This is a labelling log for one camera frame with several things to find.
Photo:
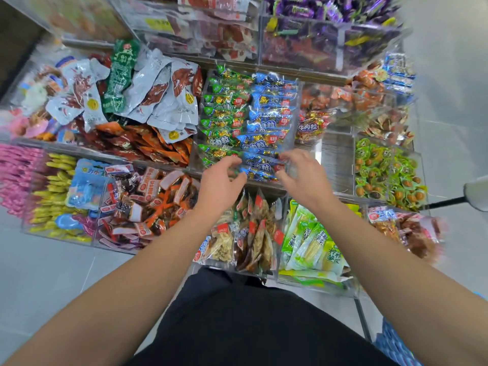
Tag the pile of red sausage packets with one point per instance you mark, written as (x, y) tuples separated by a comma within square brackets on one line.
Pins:
[(206, 30)]

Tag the pile of pink-label meat packets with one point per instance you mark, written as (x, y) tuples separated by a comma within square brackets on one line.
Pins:
[(404, 232)]

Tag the person's right forearm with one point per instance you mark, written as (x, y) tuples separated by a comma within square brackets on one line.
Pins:
[(404, 293)]

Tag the pile of beige packets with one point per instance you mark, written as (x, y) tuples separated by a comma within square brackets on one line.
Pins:
[(244, 240)]

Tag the row of green beef packets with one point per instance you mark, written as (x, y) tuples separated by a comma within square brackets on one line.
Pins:
[(225, 110)]

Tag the person's black clothing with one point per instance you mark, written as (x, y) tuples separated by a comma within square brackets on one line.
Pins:
[(251, 324)]

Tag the pile of green egg packets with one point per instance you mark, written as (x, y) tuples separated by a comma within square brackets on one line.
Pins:
[(389, 175)]

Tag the pile of orange brown packets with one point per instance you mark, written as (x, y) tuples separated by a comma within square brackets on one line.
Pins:
[(366, 95)]

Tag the person's right hand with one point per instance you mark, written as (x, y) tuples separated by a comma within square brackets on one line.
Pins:
[(305, 183)]

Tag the pile of white meat packets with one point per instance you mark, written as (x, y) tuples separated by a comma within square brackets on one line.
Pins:
[(164, 91)]

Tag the pile of lime green packets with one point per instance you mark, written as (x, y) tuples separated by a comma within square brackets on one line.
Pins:
[(312, 244)]

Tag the pile of yellow packets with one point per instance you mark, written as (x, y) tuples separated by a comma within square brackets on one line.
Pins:
[(76, 15)]

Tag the black pole rod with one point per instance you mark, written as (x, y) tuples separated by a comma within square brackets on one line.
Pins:
[(444, 202)]

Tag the pile of red brown packets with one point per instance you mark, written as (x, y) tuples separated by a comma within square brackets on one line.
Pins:
[(122, 213)]

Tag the pile of purple candies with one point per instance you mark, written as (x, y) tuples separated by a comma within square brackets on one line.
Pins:
[(328, 7)]

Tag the pile of yellow candies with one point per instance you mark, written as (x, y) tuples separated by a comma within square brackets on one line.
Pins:
[(53, 202)]

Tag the person's left hand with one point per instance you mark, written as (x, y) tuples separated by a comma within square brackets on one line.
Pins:
[(217, 190)]

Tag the pile of assorted small packets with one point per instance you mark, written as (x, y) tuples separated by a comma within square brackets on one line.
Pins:
[(34, 103)]

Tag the beef cube packets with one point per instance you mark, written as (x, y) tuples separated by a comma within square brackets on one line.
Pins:
[(311, 127)]

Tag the pile of dark orange packets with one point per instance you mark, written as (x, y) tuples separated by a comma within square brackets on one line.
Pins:
[(137, 145)]

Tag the clear acrylic snack shelves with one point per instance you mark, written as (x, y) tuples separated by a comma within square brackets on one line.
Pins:
[(335, 160)]

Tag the person's left forearm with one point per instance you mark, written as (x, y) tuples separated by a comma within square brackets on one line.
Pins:
[(107, 301)]

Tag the pile of pink candy sticks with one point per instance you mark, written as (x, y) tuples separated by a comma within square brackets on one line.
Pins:
[(19, 179)]

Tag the green vacuum packet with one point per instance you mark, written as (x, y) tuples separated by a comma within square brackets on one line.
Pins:
[(120, 76)]

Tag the blue toy candy packet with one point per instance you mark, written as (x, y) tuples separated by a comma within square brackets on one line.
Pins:
[(88, 186)]

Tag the blue plastic shopping basket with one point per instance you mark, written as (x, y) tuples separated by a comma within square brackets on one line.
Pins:
[(396, 347)]

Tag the row of blue beef packets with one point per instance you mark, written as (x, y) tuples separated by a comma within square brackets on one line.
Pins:
[(271, 110)]

